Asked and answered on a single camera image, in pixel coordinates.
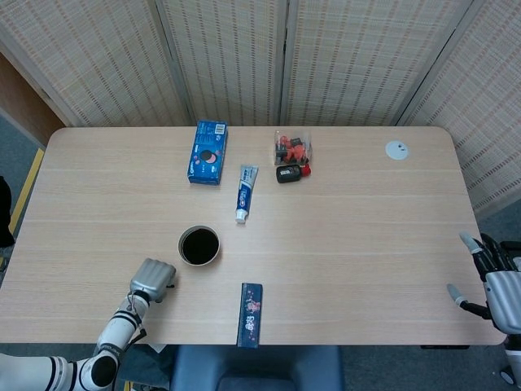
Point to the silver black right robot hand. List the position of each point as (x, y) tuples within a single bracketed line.
[(504, 297)]

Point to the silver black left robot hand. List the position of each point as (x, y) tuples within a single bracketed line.
[(152, 279)]

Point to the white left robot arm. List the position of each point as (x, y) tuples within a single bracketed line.
[(116, 330)]

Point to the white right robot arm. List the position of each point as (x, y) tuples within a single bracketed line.
[(513, 358)]

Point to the dark blue printed pencil case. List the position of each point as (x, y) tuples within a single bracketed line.
[(250, 313)]

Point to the white blue toothpaste tube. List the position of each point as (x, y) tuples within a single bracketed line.
[(245, 193)]

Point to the blue Oreo cookie box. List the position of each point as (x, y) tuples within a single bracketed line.
[(207, 155)]

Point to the dark blue padded seat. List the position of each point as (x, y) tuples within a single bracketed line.
[(256, 366)]

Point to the yellow floor tape strip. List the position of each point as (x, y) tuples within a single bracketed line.
[(28, 183)]

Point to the black bottle with red cap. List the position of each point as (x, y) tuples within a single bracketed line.
[(288, 174)]

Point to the woven folding screen panel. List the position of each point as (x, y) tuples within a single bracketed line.
[(488, 114), (366, 57), (228, 57), (89, 61)]

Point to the bag of red-black clips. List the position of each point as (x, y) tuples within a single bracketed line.
[(293, 148)]

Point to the brown wooden door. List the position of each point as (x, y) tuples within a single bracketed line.
[(24, 106)]

